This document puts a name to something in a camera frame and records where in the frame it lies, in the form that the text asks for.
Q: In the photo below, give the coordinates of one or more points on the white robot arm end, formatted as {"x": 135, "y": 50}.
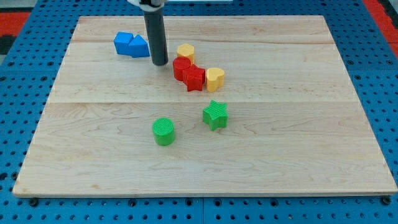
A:
{"x": 148, "y": 5}

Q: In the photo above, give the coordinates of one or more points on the blue triangle block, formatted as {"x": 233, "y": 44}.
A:
{"x": 138, "y": 47}

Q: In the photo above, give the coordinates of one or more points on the green star block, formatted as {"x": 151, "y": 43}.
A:
{"x": 215, "y": 115}

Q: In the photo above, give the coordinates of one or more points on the red star block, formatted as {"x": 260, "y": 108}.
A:
{"x": 194, "y": 78}

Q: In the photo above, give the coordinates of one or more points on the yellow heart block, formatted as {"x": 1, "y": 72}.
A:
{"x": 214, "y": 79}

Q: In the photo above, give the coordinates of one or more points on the green cylinder block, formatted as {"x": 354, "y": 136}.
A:
{"x": 163, "y": 131}

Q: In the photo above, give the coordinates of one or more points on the light wooden board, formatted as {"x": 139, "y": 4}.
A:
{"x": 295, "y": 126}

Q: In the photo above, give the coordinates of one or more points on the red cylinder block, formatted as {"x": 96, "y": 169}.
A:
{"x": 180, "y": 63}

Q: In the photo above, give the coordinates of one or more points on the yellow hexagon block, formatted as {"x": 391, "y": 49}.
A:
{"x": 188, "y": 51}

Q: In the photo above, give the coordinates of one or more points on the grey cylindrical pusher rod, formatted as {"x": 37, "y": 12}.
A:
{"x": 154, "y": 22}

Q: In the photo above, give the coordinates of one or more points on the blue cube block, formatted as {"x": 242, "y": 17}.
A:
{"x": 122, "y": 41}

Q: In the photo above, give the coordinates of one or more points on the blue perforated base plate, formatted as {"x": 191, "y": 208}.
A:
{"x": 365, "y": 37}

